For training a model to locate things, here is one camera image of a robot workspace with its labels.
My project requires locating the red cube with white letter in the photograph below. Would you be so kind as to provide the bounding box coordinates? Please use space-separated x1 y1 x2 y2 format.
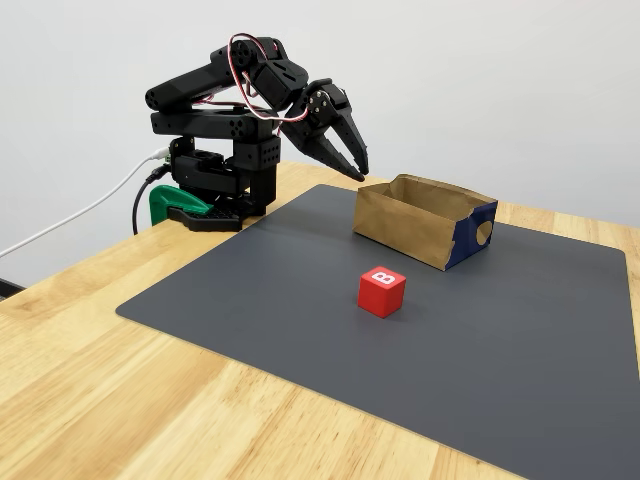
357 265 407 320

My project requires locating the brown paper box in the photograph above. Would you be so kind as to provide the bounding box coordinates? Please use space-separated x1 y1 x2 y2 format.
352 173 499 272

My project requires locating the green table clamp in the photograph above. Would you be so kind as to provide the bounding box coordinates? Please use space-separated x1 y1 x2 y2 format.
148 183 215 226

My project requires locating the grey mat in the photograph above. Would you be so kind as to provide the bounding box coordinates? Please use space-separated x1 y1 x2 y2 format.
115 183 640 480

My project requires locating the black object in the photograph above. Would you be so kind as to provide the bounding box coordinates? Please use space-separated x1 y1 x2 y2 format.
0 277 26 302

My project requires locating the red white servo wire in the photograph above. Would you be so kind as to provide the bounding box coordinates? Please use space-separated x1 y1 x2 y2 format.
228 32 311 124

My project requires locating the white cable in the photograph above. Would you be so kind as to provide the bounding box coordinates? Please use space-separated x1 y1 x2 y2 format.
0 147 171 259

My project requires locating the black cable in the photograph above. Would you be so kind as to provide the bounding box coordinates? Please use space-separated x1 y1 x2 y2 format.
131 164 174 236

